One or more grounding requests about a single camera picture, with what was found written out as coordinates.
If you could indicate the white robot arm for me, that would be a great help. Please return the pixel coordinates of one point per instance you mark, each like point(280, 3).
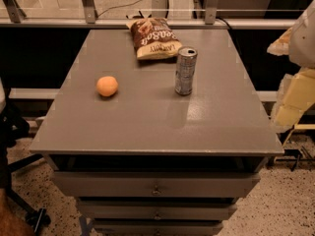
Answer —
point(302, 41)

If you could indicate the silver redbull can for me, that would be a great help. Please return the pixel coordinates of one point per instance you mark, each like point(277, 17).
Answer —
point(185, 69)

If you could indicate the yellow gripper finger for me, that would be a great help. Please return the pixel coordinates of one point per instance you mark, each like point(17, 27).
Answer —
point(295, 96)
point(280, 46)

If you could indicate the orange fruit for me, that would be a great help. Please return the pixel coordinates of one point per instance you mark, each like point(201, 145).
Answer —
point(107, 86)

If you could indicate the top grey drawer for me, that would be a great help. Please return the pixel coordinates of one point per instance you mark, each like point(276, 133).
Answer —
point(155, 184)

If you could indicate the grey drawer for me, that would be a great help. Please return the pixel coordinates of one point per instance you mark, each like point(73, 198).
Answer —
point(159, 210)
point(155, 184)
point(157, 228)

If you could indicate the bottom grey drawer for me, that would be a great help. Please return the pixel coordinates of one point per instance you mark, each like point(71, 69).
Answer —
point(157, 228)

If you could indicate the grey drawer cabinet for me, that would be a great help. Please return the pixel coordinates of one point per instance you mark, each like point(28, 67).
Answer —
point(221, 127)

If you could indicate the black office chair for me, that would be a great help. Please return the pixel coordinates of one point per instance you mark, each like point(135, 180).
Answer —
point(17, 217)

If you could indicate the metal window railing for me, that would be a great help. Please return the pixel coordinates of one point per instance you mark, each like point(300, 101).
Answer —
point(205, 14)

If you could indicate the middle grey drawer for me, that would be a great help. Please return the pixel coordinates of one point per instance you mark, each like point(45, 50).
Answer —
point(159, 210)

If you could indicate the brown chip bag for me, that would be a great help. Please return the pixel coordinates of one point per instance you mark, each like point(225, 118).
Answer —
point(153, 39)

